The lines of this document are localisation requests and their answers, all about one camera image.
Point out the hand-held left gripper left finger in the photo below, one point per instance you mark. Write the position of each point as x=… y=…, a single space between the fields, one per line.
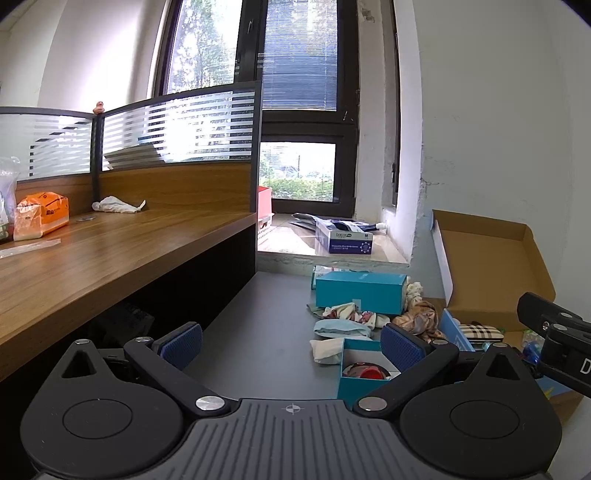
x=182 y=346

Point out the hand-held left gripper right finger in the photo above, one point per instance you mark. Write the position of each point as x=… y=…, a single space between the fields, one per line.
x=400 y=350

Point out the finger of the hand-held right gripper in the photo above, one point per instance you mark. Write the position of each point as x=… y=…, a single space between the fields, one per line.
x=542 y=310

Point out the tan patterned cloth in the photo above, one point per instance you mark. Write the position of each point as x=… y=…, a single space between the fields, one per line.
x=418 y=321

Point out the teal box base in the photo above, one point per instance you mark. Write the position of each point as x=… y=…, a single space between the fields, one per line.
x=355 y=392

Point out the light blue cloth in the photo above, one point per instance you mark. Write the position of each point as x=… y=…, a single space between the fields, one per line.
x=339 y=328

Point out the teal box lid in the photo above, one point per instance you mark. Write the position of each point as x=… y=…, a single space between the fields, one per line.
x=360 y=290

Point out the red packet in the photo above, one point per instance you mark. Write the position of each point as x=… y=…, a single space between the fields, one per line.
x=367 y=370

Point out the white spotted sock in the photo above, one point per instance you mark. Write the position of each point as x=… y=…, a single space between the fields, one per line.
x=414 y=290

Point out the plaid pouch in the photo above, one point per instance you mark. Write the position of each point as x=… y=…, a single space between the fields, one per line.
x=480 y=333

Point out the brown cardboard box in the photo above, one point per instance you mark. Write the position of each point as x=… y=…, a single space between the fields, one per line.
x=489 y=263

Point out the white cloth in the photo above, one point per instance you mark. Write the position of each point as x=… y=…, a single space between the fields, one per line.
x=325 y=350

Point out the wooden desk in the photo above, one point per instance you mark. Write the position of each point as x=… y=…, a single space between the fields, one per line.
x=115 y=258

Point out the white printed packet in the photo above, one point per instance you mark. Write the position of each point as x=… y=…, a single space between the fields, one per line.
x=325 y=270

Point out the teal plastic packet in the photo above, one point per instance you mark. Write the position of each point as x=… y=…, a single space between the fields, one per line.
x=314 y=280

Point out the blue white glove box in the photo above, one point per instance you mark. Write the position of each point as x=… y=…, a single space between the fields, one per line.
x=346 y=240

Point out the blue white plastic pouch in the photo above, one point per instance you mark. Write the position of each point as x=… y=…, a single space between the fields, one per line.
x=360 y=226

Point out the white plastic basket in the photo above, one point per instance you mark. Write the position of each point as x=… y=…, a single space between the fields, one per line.
x=264 y=228

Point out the stone window sill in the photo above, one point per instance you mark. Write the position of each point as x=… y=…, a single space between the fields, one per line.
x=295 y=251

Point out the crumpled white tissue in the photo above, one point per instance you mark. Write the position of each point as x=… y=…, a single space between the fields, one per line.
x=115 y=205

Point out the small metal disc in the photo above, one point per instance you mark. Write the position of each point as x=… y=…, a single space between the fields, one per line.
x=85 y=218

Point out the grey plastic bag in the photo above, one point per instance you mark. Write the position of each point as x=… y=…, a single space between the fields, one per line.
x=302 y=219

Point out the red storage box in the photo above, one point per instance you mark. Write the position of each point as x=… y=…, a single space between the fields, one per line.
x=264 y=201

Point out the clear plastic wrapper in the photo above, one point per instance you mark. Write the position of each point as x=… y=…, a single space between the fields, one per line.
x=27 y=249

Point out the orange tissue packet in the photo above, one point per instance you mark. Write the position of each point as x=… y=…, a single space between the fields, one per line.
x=46 y=210

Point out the striped glass desk partition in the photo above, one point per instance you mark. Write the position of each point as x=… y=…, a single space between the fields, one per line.
x=46 y=143
x=184 y=124

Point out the clear plastic bag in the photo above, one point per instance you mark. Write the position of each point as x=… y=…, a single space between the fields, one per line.
x=7 y=198

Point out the small brown figurine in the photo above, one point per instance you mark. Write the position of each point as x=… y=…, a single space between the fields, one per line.
x=98 y=108

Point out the dark framed window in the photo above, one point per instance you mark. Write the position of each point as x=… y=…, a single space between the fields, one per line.
x=300 y=69

